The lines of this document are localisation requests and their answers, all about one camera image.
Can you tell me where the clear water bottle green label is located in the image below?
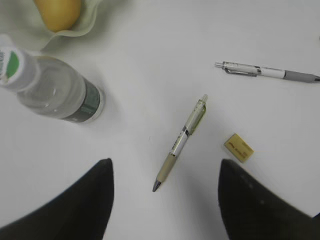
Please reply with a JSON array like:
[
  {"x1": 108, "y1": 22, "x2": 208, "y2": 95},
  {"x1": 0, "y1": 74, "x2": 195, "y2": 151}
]
[{"x1": 0, "y1": 34, "x2": 105, "y2": 124}]

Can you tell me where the pale green wavy plate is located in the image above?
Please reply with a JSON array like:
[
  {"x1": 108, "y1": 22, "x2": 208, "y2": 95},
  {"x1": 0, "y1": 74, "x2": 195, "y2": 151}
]
[{"x1": 0, "y1": 0, "x2": 102, "y2": 51}]

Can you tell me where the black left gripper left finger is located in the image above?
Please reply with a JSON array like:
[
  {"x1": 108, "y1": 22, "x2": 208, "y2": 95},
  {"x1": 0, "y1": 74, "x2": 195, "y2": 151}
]
[{"x1": 0, "y1": 158, "x2": 115, "y2": 240}]

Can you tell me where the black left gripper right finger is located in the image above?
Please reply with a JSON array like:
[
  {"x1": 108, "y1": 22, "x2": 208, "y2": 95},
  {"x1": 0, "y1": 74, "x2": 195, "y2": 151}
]
[{"x1": 218, "y1": 159, "x2": 320, "y2": 240}]

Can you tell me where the yellow eraser left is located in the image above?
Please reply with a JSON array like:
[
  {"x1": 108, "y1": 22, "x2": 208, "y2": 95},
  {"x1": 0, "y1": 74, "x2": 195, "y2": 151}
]
[{"x1": 223, "y1": 133, "x2": 254, "y2": 163}]

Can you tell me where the yellow mango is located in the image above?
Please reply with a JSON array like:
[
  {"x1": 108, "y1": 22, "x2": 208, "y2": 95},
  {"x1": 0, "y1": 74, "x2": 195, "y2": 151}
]
[{"x1": 33, "y1": 0, "x2": 82, "y2": 33}]

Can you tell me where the beige grip mechanical pencil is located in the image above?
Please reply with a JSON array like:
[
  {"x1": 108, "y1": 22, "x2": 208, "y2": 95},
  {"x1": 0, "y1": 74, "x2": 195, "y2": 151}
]
[{"x1": 152, "y1": 94, "x2": 208, "y2": 193}]

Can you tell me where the grey grip mechanical pencil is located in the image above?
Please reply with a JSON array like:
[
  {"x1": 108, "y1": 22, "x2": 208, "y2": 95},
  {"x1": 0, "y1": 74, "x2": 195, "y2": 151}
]
[{"x1": 214, "y1": 61, "x2": 320, "y2": 83}]

